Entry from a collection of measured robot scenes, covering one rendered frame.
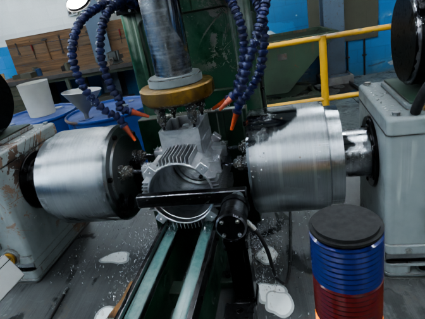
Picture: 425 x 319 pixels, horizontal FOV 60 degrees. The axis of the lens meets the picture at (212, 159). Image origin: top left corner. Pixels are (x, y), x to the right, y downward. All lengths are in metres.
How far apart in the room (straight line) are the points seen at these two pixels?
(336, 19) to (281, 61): 1.19
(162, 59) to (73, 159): 0.31
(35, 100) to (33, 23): 3.90
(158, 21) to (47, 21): 5.81
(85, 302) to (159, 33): 0.65
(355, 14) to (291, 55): 1.53
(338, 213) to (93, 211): 0.70
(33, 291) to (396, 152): 0.92
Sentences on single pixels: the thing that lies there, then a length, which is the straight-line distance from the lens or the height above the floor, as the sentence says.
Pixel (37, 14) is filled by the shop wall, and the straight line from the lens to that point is 6.69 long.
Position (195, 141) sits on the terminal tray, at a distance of 0.87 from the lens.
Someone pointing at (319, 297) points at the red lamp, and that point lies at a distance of 0.36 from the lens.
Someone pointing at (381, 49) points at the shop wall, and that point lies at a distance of 6.37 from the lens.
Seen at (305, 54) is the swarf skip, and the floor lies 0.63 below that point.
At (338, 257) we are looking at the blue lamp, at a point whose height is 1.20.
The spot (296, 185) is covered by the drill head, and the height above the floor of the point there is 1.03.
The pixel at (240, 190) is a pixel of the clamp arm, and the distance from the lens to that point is 0.79.
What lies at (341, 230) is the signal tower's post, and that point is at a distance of 0.32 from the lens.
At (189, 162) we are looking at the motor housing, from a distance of 0.81.
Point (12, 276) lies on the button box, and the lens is 0.71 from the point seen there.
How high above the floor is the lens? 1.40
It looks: 23 degrees down
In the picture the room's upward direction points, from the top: 10 degrees counter-clockwise
